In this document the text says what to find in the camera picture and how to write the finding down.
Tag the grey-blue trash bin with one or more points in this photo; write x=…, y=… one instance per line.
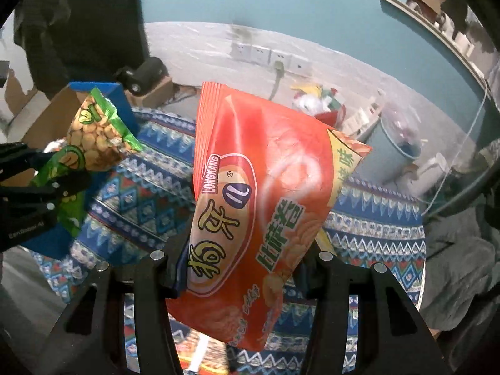
x=384, y=152

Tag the orange snack bag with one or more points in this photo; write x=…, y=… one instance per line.
x=254, y=164

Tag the white crumpled bag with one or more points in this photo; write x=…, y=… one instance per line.
x=310, y=103

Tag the blue-rimmed cardboard box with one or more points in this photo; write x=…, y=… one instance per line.
x=117, y=99

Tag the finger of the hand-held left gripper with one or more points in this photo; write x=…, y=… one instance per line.
x=58, y=189
x=17, y=160

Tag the green snack packet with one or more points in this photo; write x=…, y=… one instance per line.
x=93, y=136

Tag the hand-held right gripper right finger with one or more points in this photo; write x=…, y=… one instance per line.
x=312, y=281

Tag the white wall shelf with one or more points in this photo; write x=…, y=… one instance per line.
x=437, y=27

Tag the yellow crumpled wrapper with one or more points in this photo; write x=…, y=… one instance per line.
x=306, y=88

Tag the white cardboard box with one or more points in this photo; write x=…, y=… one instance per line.
x=363, y=119

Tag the grey cloth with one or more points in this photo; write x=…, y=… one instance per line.
x=453, y=300

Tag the patterned blue blanket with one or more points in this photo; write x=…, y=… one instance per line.
x=371, y=222

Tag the white wall socket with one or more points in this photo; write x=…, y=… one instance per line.
x=260, y=55
x=287, y=59
x=301, y=63
x=240, y=51

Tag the dark cabinet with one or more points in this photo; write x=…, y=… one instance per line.
x=90, y=19

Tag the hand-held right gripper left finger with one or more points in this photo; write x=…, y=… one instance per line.
x=174, y=277

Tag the small brown cardboard box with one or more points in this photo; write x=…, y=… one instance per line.
x=158, y=90

